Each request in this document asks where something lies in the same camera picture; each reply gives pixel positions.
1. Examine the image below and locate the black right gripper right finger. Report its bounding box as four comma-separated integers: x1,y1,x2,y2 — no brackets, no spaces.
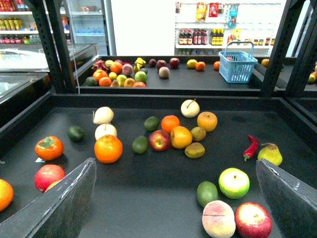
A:
256,159,317,238

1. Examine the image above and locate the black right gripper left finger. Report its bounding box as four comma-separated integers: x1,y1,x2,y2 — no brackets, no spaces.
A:
0,158,97,238

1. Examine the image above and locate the black fruit shelf tray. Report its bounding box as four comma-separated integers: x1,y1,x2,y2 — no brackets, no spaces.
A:
0,95,317,238

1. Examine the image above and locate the black rear fruit shelf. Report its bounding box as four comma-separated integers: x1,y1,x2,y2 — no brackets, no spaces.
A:
78,56,262,97

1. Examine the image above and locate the red apple front right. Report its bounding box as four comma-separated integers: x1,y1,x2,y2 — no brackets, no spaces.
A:
235,202,272,238

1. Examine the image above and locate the orange tangerine front left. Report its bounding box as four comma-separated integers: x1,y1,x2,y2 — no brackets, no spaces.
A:
0,179,14,211

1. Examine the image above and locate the small white blue tag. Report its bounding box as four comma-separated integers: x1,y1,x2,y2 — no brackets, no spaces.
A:
35,158,45,163

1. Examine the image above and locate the yellow green pear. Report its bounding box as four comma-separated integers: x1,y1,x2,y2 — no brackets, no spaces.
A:
258,143,283,166

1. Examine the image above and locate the green apple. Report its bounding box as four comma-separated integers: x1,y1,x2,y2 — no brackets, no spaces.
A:
218,168,250,199

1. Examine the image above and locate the orange persimmon green calyx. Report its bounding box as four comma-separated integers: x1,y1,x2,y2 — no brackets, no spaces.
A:
35,135,64,161

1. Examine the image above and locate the red chili pepper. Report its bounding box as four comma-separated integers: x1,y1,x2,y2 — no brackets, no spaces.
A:
243,135,259,161

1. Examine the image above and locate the pink peach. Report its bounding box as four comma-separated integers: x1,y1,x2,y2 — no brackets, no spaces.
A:
202,200,236,238

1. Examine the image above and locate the large orange middle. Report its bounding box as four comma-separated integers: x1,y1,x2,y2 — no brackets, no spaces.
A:
94,134,123,164

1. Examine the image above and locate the dark green avocado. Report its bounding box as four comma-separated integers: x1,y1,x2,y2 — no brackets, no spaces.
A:
67,126,85,142

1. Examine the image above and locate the green avocado front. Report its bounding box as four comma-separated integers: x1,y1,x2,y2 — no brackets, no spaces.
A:
196,181,218,208

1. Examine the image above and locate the white apple middle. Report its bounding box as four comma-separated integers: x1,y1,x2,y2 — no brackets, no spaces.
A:
95,123,117,140

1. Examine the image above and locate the white apple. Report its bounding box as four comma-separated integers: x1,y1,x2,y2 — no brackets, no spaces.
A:
95,123,117,140
180,99,200,118

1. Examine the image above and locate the green lime front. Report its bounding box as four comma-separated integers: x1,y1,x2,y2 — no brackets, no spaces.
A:
132,135,149,155

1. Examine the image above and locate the green lime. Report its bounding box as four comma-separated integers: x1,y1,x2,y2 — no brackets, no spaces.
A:
144,116,159,132
132,135,149,155

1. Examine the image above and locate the white pear with stem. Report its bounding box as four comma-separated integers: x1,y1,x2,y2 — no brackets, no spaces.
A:
93,107,114,124

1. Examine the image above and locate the brown kiwi front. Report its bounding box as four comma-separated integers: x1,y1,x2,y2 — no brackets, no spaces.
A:
184,142,205,159

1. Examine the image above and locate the brown kiwi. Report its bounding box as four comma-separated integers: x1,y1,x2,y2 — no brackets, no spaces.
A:
190,126,207,142
184,142,205,159

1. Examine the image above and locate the brown kiwi back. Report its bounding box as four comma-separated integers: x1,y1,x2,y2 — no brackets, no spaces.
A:
190,126,207,142

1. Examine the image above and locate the golden yellow apple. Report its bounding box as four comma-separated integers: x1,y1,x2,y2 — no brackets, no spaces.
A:
197,112,218,132

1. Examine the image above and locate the red yellow apple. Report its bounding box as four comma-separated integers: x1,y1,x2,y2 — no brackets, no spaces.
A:
149,130,171,151

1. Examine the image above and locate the green lime back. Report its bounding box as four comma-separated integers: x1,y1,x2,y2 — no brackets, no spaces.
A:
144,116,159,132

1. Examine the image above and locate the yellow orange apple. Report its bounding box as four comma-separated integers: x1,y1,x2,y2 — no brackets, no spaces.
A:
170,126,192,149

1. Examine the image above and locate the white apple back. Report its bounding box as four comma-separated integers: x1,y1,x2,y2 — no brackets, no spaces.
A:
180,99,200,118

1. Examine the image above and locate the small orange back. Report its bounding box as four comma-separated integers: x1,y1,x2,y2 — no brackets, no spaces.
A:
161,115,180,134

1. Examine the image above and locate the blue plastic basket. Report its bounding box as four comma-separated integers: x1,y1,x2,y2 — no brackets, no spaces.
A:
218,41,258,84

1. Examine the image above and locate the glass top freezer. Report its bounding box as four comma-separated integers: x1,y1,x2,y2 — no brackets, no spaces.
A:
0,44,99,102

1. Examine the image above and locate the black shelf upright post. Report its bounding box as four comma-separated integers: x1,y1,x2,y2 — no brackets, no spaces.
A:
26,0,75,94

